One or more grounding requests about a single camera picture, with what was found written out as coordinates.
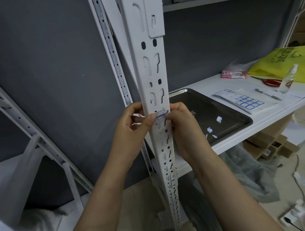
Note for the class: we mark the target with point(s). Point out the person's left hand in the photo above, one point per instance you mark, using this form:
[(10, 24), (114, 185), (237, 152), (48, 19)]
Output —
[(128, 138)]

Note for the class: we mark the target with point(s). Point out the person's right hand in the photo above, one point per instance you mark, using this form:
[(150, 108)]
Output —
[(190, 138)]

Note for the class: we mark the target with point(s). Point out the blue-bordered white label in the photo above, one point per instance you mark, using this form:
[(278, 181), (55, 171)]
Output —
[(162, 113), (218, 119)]

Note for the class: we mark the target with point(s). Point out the sheet of blue-bordered labels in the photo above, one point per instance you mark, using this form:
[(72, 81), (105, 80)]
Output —
[(225, 94)]

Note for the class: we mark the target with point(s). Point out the white perforated shelf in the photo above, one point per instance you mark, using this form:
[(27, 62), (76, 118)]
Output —
[(139, 66)]

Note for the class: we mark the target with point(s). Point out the person's right forearm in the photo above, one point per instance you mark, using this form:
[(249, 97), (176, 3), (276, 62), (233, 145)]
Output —
[(233, 195)]

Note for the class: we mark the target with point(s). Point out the person's left forearm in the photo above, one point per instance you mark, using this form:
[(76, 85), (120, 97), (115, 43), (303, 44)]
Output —
[(102, 197)]

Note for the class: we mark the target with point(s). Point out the person's grey clothing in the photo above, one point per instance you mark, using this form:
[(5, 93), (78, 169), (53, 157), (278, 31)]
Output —
[(245, 171)]

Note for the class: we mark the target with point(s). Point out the steel tray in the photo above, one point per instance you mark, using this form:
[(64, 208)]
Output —
[(209, 104)]

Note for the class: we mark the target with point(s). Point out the white metal shelving rack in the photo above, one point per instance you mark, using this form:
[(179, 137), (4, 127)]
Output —
[(202, 83)]

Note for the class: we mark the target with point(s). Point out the brown cardboard box piece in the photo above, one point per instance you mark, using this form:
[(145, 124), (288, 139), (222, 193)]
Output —
[(262, 140)]

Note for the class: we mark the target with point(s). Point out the white paper pad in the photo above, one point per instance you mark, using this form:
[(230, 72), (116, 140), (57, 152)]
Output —
[(252, 93)]

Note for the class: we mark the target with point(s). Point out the pink packet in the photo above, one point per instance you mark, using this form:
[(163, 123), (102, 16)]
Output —
[(234, 75)]

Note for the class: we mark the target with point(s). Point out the grey pen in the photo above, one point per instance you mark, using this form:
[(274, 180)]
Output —
[(267, 93)]

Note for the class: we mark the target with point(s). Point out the red scissors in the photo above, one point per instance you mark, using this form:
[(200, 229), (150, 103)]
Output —
[(272, 82)]

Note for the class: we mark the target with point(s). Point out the white paper sheet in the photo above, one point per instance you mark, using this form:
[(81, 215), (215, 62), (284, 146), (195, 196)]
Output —
[(295, 133)]

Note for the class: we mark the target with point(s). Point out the yellow-green plastic bag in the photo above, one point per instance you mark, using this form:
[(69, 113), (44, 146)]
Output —
[(274, 64)]

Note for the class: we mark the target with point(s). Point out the clear spray bottle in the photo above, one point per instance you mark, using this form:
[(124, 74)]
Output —
[(287, 82)]

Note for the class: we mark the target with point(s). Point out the white torn paper strip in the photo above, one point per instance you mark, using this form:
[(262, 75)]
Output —
[(299, 177)]

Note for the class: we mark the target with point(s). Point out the white-grey cloth bundle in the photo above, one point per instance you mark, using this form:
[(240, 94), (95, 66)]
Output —
[(43, 219)]

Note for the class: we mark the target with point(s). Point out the white power strip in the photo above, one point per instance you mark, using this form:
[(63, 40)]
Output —
[(295, 211)]

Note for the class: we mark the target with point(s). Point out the cardboard box with dark print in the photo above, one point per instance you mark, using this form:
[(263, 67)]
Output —
[(297, 38)]

